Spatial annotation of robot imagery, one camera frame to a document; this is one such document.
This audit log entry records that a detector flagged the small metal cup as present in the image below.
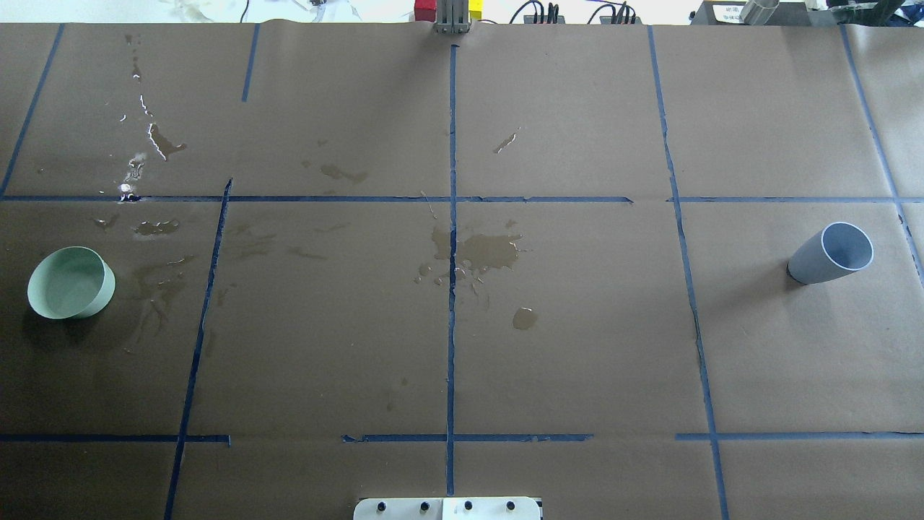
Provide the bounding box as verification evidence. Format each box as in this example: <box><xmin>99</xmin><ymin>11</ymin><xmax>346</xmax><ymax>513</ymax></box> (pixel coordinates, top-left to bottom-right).
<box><xmin>739</xmin><ymin>0</ymin><xmax>781</xmax><ymax>26</ymax></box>

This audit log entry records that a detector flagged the light blue plastic cup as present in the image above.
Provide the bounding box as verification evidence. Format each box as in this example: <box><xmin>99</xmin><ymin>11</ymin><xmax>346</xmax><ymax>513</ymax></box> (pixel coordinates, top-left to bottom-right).
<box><xmin>788</xmin><ymin>222</ymin><xmax>875</xmax><ymax>285</ymax></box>

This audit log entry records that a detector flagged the yellow toy block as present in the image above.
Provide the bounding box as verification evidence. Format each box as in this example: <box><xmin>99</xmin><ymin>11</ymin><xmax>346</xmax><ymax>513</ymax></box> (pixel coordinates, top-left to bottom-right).
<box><xmin>468</xmin><ymin>0</ymin><xmax>484</xmax><ymax>20</ymax></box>

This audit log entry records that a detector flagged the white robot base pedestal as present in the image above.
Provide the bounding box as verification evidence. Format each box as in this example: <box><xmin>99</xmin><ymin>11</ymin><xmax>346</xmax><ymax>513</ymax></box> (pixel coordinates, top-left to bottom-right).
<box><xmin>353</xmin><ymin>496</ymin><xmax>544</xmax><ymax>519</ymax></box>

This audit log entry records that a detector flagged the aluminium frame post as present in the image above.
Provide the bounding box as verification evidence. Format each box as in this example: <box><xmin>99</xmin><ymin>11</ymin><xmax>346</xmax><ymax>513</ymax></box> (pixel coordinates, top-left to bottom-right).
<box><xmin>433</xmin><ymin>0</ymin><xmax>471</xmax><ymax>34</ymax></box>

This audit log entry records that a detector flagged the mint green bowl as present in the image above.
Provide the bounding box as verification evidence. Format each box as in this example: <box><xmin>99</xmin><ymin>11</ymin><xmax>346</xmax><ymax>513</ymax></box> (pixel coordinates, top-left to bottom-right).
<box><xmin>27</xmin><ymin>246</ymin><xmax>116</xmax><ymax>320</ymax></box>

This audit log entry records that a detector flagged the red toy block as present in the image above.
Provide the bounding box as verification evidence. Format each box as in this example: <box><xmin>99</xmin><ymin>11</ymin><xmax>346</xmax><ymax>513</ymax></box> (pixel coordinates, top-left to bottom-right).
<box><xmin>413</xmin><ymin>0</ymin><xmax>437</xmax><ymax>22</ymax></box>

